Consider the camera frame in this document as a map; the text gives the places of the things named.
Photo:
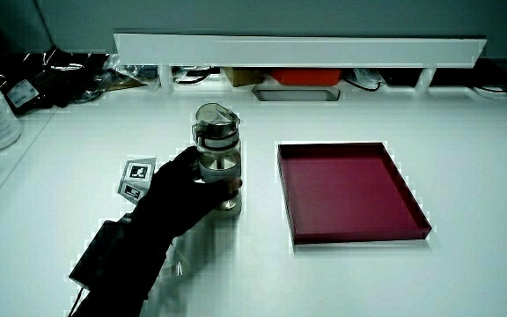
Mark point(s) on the person's left hand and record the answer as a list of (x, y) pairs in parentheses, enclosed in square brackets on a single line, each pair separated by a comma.
[(174, 193)]

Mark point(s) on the clear glass bottle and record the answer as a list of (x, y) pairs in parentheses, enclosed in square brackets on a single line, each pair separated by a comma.
[(218, 154)]

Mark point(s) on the black forearm sensor box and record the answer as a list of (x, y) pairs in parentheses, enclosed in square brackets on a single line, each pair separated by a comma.
[(97, 253)]

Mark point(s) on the clear plastic bag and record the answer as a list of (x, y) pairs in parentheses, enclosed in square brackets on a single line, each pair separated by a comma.
[(128, 72)]

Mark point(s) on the brown cardboard box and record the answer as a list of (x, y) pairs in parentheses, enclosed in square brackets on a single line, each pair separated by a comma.
[(242, 75)]

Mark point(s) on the black plastic bag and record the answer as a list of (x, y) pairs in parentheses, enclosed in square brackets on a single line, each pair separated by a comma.
[(55, 79)]

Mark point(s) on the dark red tray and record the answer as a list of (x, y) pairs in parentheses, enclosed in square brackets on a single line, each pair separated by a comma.
[(350, 193)]

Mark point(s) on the orange box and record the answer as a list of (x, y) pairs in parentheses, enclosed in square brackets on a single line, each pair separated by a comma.
[(306, 76)]

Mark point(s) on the white desk shelf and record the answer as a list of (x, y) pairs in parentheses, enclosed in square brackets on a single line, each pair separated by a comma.
[(297, 50)]

